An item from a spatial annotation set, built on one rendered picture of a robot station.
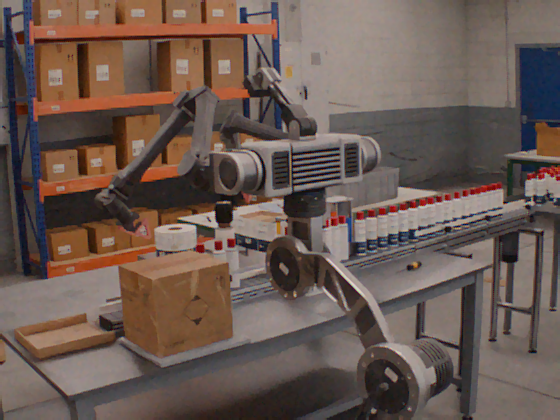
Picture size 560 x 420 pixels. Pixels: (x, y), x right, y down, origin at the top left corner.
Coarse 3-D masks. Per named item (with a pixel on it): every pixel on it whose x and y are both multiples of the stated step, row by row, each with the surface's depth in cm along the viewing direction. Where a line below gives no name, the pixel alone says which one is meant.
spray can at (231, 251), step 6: (228, 240) 290; (234, 240) 291; (228, 246) 290; (234, 246) 291; (228, 252) 290; (234, 252) 290; (228, 258) 290; (234, 258) 290; (234, 264) 291; (234, 276) 292; (234, 282) 292; (234, 288) 292
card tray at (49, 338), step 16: (48, 320) 258; (64, 320) 262; (80, 320) 266; (16, 336) 248; (32, 336) 251; (48, 336) 251; (64, 336) 251; (80, 336) 251; (96, 336) 243; (112, 336) 247; (32, 352) 235; (48, 352) 232; (64, 352) 236
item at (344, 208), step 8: (328, 208) 341; (336, 208) 337; (344, 208) 343; (352, 208) 340; (328, 216) 342; (336, 216) 338; (352, 216) 341; (352, 224) 341; (352, 232) 342; (352, 240) 342; (352, 248) 340
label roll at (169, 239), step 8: (160, 232) 335; (168, 232) 334; (176, 232) 334; (184, 232) 334; (192, 232) 338; (160, 240) 335; (168, 240) 333; (176, 240) 333; (184, 240) 335; (192, 240) 338; (160, 248) 336; (168, 248) 334; (176, 248) 334; (184, 248) 335; (192, 248) 339
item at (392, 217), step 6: (390, 210) 350; (396, 210) 350; (390, 216) 349; (396, 216) 349; (390, 222) 349; (396, 222) 349; (390, 228) 350; (396, 228) 350; (390, 234) 351; (396, 234) 351; (390, 240) 351; (396, 240) 351; (390, 246) 351; (396, 246) 352
